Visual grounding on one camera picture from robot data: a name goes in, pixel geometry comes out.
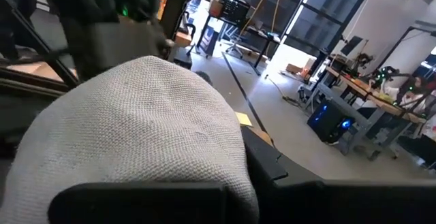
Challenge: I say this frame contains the white office chair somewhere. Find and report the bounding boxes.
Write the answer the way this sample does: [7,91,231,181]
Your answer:
[225,29,247,60]

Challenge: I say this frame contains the off-white textured towel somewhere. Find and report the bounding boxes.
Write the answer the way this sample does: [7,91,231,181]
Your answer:
[0,55,260,224]

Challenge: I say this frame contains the yellow hanging cable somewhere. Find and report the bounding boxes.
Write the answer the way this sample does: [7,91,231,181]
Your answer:
[239,0,276,37]
[270,0,286,35]

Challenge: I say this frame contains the tilted black monitor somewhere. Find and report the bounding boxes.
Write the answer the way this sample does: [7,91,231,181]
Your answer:
[340,35,364,57]

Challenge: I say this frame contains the black desk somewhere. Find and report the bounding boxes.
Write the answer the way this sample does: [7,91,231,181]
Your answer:
[196,0,282,77]

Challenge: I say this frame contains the black aluminium rig frame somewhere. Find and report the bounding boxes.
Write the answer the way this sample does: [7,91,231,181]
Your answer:
[0,0,81,97]

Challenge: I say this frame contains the flat cardboard box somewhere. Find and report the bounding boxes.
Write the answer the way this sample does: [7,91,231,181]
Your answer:
[285,59,316,79]

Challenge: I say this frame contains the floor power cable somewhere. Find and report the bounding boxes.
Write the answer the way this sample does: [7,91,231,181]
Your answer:
[268,77,305,108]

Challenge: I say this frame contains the brown cardboard box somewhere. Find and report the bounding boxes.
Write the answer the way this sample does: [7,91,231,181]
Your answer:
[208,0,226,18]

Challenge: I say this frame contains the black computer tower blue lights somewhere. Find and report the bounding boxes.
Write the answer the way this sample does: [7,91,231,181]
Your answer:
[306,98,356,145]

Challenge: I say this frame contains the small wooden box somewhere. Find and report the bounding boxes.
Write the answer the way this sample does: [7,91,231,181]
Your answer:
[174,31,193,48]

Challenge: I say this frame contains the person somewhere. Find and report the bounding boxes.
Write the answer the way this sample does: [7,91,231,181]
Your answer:
[396,76,436,167]

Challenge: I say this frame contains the large black framed window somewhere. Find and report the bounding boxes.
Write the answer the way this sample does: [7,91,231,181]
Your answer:
[238,0,377,60]

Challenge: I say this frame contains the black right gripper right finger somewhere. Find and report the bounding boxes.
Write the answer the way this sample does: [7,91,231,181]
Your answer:
[241,127,436,224]

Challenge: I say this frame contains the black equipment case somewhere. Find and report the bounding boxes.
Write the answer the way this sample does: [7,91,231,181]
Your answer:
[223,0,251,25]

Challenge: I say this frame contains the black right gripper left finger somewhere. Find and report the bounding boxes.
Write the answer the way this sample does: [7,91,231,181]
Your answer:
[47,182,228,224]

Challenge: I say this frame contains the grey frame wooden workbench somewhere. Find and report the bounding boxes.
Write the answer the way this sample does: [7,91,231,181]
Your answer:
[305,65,436,161]

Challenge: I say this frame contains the yellow paper note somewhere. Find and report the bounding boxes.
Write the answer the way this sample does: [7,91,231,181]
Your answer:
[234,112,253,127]

